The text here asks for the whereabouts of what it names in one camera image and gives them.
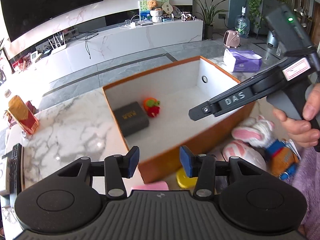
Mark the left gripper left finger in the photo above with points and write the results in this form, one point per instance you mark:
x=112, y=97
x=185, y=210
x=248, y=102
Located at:
x=117, y=167

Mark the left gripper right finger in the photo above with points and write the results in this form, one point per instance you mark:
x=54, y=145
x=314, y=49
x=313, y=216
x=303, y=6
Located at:
x=201, y=166

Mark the yellow round case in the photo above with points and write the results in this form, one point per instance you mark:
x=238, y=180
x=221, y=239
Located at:
x=184, y=181

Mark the pink leather wallet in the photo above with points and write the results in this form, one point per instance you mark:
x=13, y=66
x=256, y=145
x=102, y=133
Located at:
x=156, y=186

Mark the black textured gift box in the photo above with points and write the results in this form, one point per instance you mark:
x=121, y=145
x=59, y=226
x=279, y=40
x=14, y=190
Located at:
x=131, y=118

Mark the white crochet bunny plush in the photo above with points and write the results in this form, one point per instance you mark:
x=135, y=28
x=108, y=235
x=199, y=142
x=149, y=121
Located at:
x=258, y=132

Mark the white plush with striped ear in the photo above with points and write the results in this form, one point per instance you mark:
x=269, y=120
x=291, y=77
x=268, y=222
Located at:
x=237, y=148

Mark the orange red crochet toy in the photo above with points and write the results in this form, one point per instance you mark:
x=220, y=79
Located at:
x=151, y=107

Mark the orange bear plush blue outfit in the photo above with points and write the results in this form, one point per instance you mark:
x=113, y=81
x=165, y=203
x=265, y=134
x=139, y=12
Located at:
x=282, y=161

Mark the white printed card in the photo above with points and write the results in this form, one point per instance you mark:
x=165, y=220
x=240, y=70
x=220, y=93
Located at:
x=291, y=145

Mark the person's right hand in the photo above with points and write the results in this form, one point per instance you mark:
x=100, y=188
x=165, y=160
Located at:
x=300, y=130

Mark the purple tissue pack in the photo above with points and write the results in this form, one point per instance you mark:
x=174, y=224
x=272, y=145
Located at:
x=242, y=61

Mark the orange cardboard storage box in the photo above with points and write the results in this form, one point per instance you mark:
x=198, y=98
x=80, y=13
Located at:
x=178, y=86

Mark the pink small heater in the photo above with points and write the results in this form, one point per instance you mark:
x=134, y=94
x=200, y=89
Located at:
x=231, y=39

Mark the blue water jug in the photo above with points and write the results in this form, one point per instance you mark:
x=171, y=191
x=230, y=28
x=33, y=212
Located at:
x=242, y=24

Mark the purple fluffy cloth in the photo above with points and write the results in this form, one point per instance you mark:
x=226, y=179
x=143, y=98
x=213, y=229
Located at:
x=306, y=180

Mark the black remote control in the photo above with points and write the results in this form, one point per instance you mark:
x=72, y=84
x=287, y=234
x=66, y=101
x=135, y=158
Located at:
x=15, y=169

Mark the red gift box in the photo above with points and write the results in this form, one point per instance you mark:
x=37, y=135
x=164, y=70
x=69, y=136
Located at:
x=32, y=108

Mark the potted green plant right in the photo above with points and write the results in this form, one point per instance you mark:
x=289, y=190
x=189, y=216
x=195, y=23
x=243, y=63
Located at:
x=208, y=13

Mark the red yellow drink carton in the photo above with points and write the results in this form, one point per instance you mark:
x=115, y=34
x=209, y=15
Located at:
x=23, y=115

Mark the cow figurine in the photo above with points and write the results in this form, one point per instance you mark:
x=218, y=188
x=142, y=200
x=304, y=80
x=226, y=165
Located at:
x=186, y=16

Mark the white marble tv cabinet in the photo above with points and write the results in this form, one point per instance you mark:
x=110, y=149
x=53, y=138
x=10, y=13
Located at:
x=111, y=44

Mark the white wifi router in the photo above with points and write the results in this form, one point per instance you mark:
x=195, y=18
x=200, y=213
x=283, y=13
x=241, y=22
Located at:
x=57, y=42

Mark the green picture board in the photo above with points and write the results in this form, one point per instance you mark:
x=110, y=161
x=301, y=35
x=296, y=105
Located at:
x=144, y=13

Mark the brown teddy bear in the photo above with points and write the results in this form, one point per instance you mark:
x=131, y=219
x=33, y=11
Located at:
x=152, y=4

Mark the large black television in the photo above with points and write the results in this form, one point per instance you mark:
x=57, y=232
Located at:
x=20, y=16

